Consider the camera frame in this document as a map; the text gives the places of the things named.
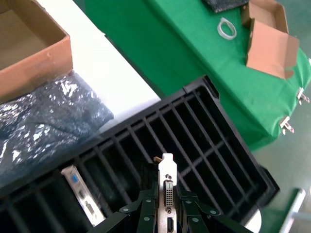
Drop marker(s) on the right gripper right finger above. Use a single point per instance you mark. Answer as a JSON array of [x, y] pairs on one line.
[[192, 213]]

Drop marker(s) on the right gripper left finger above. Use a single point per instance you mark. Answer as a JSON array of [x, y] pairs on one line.
[[143, 213]]

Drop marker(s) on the graphics card with DVI bracket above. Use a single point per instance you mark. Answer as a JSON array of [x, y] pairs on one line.
[[170, 194]]

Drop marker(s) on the black slotted storage container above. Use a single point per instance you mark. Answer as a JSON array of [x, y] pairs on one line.
[[213, 126]]

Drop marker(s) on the small flat cardboard box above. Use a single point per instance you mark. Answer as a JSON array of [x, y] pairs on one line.
[[269, 51]]

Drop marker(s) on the large open cardboard box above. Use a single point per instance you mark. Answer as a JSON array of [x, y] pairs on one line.
[[36, 68]]

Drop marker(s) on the silver binder clip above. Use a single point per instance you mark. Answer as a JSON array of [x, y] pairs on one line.
[[301, 93], [286, 122]]

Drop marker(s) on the green tablecloth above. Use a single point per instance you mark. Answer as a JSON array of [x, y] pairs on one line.
[[170, 48]]

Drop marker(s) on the dark antistatic bag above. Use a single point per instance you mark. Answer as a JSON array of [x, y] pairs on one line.
[[226, 4]]

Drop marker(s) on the graphics card with silver bracket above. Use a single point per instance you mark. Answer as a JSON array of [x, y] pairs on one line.
[[80, 189]]

